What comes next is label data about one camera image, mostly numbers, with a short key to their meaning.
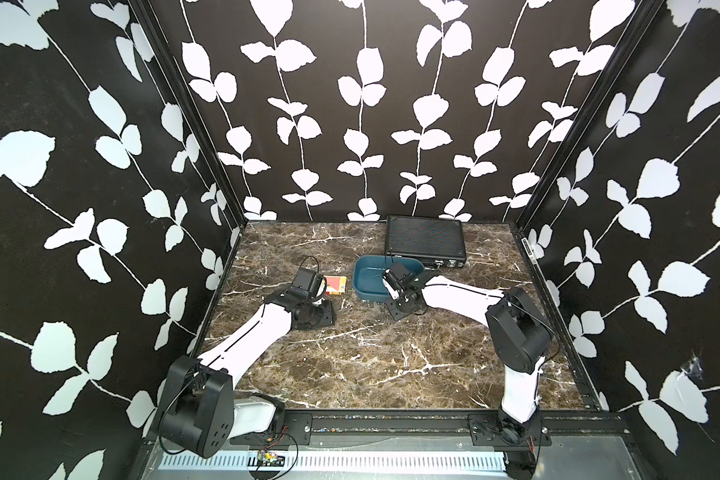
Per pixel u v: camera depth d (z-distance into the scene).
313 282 0.69
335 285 1.01
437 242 1.07
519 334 0.50
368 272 1.04
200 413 0.40
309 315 0.70
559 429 0.76
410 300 0.69
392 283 0.77
